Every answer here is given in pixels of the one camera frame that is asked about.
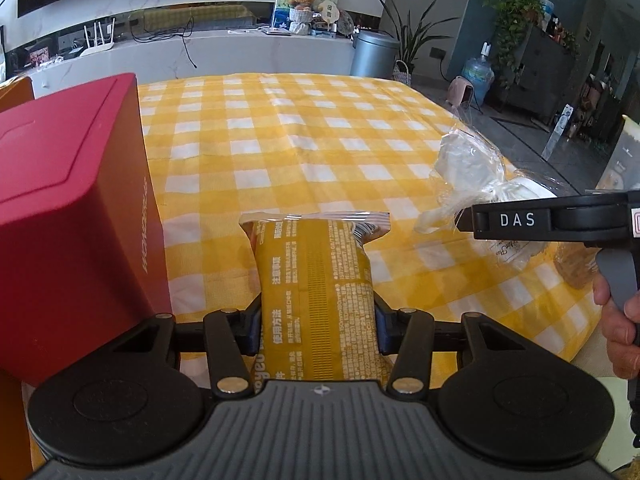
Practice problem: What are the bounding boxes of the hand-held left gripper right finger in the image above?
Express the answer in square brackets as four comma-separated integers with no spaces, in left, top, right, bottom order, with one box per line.
[372,305,531,397]

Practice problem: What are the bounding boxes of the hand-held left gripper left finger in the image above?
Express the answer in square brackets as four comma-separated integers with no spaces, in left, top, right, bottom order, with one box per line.
[112,305,264,397]

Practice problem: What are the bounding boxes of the clear bag white contents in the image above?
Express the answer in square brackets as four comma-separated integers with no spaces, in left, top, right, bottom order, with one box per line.
[412,110,562,271]

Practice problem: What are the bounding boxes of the yellow foil packet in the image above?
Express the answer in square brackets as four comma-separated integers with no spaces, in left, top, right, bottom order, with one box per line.
[239,211,391,393]

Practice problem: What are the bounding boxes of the orange cardboard box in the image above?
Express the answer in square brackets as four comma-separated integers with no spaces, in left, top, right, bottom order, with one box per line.
[0,77,36,480]

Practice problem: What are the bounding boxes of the person's right hand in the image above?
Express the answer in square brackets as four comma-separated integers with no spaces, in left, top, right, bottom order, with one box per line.
[592,274,640,379]

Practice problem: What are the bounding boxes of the tan plastic-wrapped item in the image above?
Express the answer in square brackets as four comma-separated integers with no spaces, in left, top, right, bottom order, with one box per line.
[554,247,601,289]

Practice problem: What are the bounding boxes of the white tall narrow box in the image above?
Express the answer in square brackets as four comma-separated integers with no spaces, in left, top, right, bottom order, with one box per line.
[542,105,574,159]

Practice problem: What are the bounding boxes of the pink space heater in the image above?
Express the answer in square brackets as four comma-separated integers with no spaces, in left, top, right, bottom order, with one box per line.
[447,76,476,109]

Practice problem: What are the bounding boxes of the blue water jug with pump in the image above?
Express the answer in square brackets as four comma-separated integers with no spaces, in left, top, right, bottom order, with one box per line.
[460,42,496,104]

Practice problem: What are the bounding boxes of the dark grey cabinet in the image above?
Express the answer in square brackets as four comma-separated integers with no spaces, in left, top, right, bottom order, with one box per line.
[492,25,577,122]

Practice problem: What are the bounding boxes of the yellow checkered tablecloth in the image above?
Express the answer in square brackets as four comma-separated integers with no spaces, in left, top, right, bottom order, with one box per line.
[30,72,603,461]

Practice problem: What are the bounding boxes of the grey metal trash can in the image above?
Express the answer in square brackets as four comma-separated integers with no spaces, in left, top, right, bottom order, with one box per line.
[350,30,401,79]

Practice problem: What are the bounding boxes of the bottles on cabinet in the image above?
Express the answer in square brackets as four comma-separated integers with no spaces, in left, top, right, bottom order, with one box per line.
[537,0,581,56]

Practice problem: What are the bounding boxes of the long-leaf potted plant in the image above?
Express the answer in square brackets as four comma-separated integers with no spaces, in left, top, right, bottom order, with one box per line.
[375,0,459,69]

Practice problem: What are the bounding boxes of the green trailing potted plant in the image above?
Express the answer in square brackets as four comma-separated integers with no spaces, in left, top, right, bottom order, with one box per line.
[482,0,544,86]

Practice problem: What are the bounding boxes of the red lidded box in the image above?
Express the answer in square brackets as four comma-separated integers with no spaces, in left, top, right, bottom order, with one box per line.
[0,72,173,388]

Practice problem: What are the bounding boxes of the round paper hand fan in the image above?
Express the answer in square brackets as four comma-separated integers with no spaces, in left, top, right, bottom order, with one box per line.
[320,0,344,29]

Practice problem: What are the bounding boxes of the brown teddy bear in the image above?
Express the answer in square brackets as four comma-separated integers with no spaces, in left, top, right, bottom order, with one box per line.
[289,0,317,36]

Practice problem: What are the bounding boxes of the white marble TV console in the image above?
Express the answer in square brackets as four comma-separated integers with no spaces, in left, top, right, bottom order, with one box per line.
[25,27,358,102]

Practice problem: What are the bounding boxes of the blue green painted picture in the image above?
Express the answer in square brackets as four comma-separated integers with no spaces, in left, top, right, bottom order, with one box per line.
[271,0,342,32]

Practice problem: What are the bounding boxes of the white wifi router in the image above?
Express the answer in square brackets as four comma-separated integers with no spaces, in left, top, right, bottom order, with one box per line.
[80,17,117,57]

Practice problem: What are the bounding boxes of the black cables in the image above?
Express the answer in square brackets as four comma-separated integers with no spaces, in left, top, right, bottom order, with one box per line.
[132,15,199,71]

